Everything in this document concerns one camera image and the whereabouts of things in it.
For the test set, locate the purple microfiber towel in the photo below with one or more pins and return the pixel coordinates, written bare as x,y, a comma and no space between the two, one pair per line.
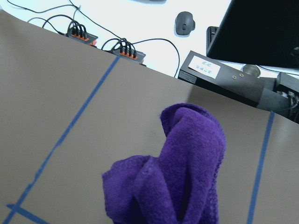
180,185

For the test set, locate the black usb hub orange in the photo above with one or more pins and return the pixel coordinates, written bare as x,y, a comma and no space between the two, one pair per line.
78,32

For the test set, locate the black computer mouse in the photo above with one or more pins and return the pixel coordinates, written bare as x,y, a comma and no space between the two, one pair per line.
184,23

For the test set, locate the black box with label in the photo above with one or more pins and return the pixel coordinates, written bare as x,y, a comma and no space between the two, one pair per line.
217,77

